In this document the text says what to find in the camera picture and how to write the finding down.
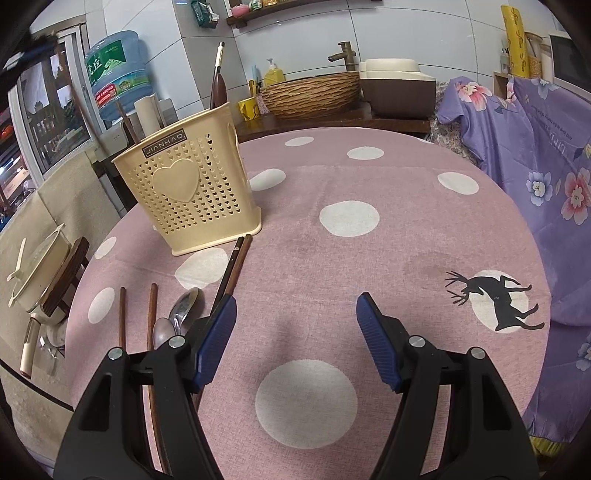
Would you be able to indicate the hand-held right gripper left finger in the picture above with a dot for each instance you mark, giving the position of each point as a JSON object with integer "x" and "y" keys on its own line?
{"x": 217, "y": 341}

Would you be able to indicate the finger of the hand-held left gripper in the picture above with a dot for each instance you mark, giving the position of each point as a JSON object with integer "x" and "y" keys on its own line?
{"x": 27, "y": 53}

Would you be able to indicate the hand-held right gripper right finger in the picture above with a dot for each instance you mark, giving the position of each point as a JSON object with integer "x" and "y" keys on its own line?
{"x": 376, "y": 341}

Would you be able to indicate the translucent grey plastic spoon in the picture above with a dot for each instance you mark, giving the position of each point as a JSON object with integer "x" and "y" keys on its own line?
{"x": 162, "y": 332}

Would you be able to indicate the dark wooden chopstick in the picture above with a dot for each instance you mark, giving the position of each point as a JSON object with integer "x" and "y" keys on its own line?
{"x": 240, "y": 265}
{"x": 228, "y": 272}

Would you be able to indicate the brown wooden chopstick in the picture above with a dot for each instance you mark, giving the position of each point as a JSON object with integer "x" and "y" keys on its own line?
{"x": 122, "y": 318}
{"x": 127, "y": 127}
{"x": 152, "y": 314}

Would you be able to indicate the cream perforated utensil holder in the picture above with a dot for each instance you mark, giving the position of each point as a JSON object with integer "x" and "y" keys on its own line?
{"x": 207, "y": 207}

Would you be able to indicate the pink polka dot tablecloth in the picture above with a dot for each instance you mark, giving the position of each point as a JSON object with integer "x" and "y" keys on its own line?
{"x": 323, "y": 277}

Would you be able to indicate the blue water jug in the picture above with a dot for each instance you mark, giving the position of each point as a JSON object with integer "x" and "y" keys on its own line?
{"x": 115, "y": 78}

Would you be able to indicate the silver black water dispenser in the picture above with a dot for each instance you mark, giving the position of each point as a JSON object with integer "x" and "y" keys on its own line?
{"x": 113, "y": 136}

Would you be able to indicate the white paper towel roll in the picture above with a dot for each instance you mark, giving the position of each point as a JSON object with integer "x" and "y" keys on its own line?
{"x": 147, "y": 115}

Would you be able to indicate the beige cloth cover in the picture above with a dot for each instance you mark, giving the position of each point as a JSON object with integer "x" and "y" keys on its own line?
{"x": 69, "y": 207}

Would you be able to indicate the dark wooden chair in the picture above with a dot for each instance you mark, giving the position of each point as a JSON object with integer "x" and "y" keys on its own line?
{"x": 69, "y": 272}

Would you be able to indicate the green hanging packet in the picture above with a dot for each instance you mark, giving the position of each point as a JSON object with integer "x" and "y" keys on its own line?
{"x": 202, "y": 13}

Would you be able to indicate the cream cooking pot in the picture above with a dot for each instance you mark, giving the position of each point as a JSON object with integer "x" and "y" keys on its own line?
{"x": 27, "y": 305}

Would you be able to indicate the pink round ornament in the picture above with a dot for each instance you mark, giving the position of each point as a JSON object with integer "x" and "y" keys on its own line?
{"x": 238, "y": 10}

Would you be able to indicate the dark wooden counter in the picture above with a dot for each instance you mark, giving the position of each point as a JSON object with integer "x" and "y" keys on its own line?
{"x": 323, "y": 125}

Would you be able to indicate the blue toothbrush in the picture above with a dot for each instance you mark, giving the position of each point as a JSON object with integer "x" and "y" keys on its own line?
{"x": 255, "y": 78}

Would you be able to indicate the yellow mug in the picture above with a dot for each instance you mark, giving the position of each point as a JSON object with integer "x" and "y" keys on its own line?
{"x": 249, "y": 110}

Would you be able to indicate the wooden framed mirror shelf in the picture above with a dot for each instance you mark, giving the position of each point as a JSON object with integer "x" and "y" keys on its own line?
{"x": 258, "y": 16}

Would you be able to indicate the purple floral cloth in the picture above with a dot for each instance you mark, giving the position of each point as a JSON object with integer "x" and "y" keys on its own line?
{"x": 531, "y": 152}

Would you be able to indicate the yellow soap pump bottle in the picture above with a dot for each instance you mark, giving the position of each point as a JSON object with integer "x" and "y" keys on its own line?
{"x": 273, "y": 76}

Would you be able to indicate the brown and white container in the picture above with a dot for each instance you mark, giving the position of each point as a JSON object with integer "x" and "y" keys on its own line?
{"x": 397, "y": 92}

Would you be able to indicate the woven wicker basin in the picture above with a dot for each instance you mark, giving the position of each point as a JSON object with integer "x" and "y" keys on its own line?
{"x": 309, "y": 97}

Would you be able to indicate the small wooden box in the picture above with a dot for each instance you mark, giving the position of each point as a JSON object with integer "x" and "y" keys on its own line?
{"x": 503, "y": 85}

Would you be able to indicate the bronze faucet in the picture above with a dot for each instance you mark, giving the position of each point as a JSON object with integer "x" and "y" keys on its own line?
{"x": 347, "y": 55}

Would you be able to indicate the yellow wrapped roll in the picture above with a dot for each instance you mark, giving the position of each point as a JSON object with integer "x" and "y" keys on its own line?
{"x": 516, "y": 41}

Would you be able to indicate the white microwave oven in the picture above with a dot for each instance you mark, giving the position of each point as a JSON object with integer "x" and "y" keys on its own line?
{"x": 565, "y": 60}

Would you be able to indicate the aluminium frame window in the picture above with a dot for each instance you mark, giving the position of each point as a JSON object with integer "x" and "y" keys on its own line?
{"x": 51, "y": 115}

